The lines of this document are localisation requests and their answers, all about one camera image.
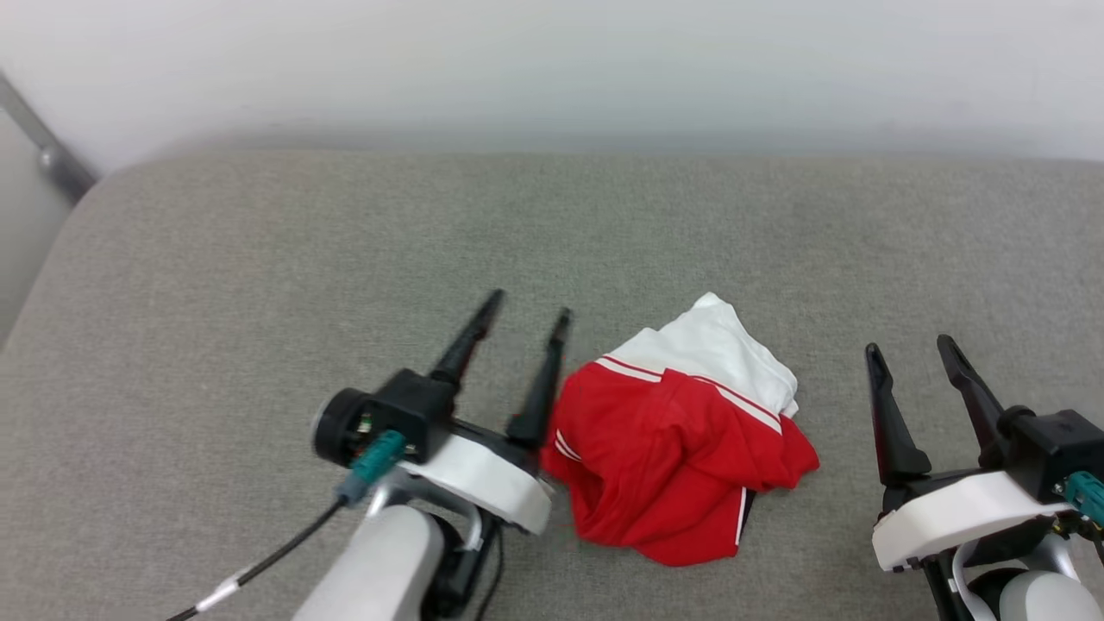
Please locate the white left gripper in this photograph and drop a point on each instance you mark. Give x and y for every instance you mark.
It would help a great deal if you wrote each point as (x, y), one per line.
(492, 479)

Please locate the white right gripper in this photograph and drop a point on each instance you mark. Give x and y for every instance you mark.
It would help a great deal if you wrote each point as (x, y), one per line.
(957, 513)

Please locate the red and white garment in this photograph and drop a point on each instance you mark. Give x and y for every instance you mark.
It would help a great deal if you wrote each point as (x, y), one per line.
(664, 457)

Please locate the grey metal bar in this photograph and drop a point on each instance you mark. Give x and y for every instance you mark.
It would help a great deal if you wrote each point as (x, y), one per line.
(47, 151)

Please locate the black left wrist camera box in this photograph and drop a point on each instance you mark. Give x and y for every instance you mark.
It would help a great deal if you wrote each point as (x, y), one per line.
(414, 405)

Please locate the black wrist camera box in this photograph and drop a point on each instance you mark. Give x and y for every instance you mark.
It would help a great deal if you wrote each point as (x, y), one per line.
(414, 405)
(1056, 444)

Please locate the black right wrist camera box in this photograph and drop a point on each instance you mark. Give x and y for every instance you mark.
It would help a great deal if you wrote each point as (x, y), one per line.
(1056, 444)

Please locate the teal left camera connector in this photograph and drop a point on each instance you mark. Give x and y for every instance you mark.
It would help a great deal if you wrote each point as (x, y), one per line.
(375, 461)

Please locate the teal camera connector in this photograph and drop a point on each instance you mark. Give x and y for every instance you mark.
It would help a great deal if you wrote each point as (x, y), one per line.
(375, 461)
(1087, 496)

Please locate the teal right camera connector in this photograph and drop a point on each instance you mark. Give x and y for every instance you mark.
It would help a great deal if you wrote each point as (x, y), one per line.
(1087, 496)

